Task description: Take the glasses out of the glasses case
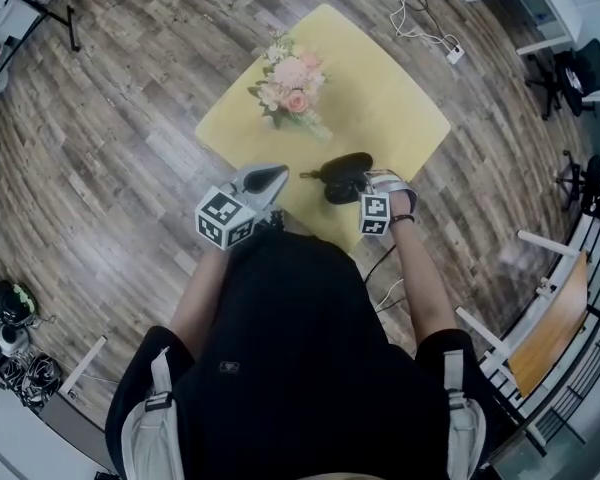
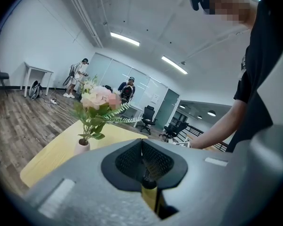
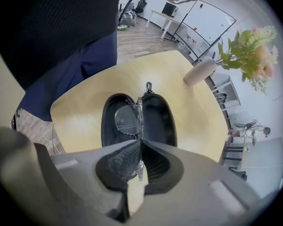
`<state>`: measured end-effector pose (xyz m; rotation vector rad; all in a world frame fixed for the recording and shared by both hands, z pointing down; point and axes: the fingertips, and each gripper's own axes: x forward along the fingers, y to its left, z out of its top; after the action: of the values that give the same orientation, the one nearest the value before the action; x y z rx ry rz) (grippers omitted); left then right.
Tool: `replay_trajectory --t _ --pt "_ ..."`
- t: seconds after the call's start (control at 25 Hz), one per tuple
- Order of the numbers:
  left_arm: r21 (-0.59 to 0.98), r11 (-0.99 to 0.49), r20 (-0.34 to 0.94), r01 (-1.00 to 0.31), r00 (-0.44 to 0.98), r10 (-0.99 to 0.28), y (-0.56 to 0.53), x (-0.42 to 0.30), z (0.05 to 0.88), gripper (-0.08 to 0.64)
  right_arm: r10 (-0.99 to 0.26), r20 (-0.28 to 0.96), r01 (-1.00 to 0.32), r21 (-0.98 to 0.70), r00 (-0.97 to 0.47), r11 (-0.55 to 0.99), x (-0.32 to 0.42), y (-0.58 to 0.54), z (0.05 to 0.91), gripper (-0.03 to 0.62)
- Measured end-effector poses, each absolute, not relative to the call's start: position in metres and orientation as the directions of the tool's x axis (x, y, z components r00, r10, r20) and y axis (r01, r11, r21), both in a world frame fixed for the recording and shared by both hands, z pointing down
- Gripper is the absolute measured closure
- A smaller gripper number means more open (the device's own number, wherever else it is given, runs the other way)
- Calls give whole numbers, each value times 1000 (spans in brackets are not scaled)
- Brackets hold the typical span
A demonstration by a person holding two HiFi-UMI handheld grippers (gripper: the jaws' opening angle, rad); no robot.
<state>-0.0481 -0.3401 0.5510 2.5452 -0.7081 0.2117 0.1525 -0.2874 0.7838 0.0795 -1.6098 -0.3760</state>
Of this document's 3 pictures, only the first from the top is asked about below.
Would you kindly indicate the black glasses case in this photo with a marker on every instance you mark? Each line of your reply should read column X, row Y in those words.
column 345, row 165

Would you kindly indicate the person's black shirt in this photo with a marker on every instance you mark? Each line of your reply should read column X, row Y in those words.
column 300, row 348

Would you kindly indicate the black swivel chair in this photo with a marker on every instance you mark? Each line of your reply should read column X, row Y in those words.
column 592, row 178

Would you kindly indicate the person's right hand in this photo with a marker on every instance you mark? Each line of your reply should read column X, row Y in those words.
column 405, row 204

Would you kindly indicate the white cabinet desk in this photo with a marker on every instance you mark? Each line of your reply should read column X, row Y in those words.
column 565, row 8

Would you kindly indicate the white desk with black frame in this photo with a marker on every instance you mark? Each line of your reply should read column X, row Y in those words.
column 5, row 23

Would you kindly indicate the black office chair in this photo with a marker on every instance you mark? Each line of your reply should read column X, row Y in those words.
column 580, row 75

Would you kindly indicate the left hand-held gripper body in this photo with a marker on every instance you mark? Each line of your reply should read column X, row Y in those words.
column 225, row 218

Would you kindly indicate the white desk with white leg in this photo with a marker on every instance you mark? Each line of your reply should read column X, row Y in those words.
column 25, row 448

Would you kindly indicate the person's right forearm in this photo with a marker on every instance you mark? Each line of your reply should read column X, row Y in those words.
column 422, row 278

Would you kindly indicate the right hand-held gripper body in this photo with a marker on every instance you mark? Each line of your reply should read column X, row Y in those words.
column 376, row 213

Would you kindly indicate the pink artificial flower bouquet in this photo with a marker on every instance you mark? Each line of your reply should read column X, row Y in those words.
column 292, row 85

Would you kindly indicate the person's left forearm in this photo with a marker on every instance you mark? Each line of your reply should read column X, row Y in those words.
column 200, row 288

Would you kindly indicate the black wrist band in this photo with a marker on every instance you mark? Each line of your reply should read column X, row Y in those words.
column 403, row 218

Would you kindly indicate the white power strip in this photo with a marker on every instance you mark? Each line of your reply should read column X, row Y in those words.
column 455, row 55

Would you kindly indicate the wooden table with white legs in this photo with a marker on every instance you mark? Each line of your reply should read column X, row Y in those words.
column 550, row 328

